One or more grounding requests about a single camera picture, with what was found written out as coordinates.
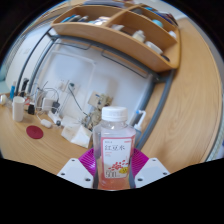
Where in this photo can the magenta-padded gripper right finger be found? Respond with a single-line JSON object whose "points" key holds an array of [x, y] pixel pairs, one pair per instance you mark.
{"points": [[151, 170]]}

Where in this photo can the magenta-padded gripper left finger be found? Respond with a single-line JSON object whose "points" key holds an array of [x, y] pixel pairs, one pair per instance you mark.
{"points": [[75, 171]]}

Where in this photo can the clear drink bottle red liquid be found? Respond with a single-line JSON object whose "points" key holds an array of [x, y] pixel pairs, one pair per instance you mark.
{"points": [[115, 150]]}

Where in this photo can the white tissue pack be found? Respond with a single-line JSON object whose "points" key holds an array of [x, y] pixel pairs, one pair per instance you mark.
{"points": [[78, 135]]}

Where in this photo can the clear spray bottle white head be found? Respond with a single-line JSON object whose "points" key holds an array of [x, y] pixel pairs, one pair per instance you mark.
{"points": [[140, 121]]}

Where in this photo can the small white oval device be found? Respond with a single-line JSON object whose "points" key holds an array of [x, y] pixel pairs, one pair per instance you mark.
{"points": [[46, 123]]}

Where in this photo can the flat round red coaster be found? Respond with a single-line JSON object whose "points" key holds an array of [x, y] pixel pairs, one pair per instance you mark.
{"points": [[34, 132]]}

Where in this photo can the white power strip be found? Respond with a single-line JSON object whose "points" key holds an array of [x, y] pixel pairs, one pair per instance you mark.
{"points": [[55, 118]]}

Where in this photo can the black electric shaver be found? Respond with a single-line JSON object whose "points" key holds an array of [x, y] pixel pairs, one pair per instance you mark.
{"points": [[24, 86]]}

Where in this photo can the blue white tube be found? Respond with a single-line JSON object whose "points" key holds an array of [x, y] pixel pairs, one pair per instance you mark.
{"points": [[13, 91]]}

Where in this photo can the round cream pouch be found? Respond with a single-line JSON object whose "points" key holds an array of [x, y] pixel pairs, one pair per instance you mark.
{"points": [[3, 99]]}

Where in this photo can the wooden shelf unit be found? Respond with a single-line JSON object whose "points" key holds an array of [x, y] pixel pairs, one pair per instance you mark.
{"points": [[116, 36]]}

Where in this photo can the grey metal shelf frame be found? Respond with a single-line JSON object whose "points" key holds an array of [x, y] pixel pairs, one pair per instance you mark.
{"points": [[160, 100]]}

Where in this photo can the white wall box blue mark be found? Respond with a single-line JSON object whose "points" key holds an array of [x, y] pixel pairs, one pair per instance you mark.
{"points": [[94, 99]]}

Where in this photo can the white wall socket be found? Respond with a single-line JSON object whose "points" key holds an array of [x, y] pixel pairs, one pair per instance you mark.
{"points": [[63, 84], [73, 87]]}

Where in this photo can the white wall pipe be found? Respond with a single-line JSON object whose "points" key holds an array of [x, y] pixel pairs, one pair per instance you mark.
{"points": [[76, 57]]}

